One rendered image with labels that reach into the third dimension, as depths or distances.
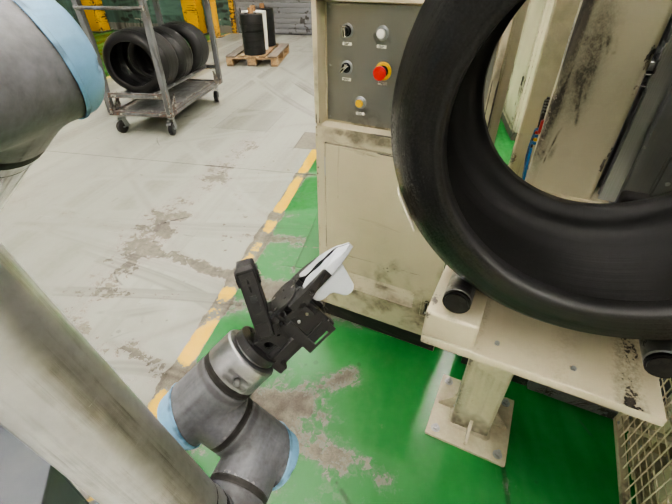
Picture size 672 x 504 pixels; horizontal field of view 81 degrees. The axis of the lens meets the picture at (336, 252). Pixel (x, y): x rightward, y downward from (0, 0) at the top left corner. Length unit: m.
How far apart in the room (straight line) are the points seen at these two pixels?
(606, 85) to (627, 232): 0.26
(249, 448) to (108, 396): 0.28
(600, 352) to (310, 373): 1.12
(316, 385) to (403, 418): 0.35
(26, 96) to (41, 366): 0.21
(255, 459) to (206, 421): 0.09
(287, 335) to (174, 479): 0.22
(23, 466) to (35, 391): 0.60
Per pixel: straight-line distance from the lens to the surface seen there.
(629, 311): 0.62
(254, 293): 0.55
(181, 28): 4.84
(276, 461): 0.67
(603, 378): 0.79
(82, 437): 0.43
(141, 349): 1.93
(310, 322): 0.57
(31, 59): 0.41
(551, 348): 0.79
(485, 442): 1.59
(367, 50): 1.31
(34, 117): 0.41
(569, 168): 0.93
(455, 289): 0.66
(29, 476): 0.98
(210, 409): 0.62
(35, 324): 0.39
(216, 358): 0.60
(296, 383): 1.64
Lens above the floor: 1.34
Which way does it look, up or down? 37 degrees down
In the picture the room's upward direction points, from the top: straight up
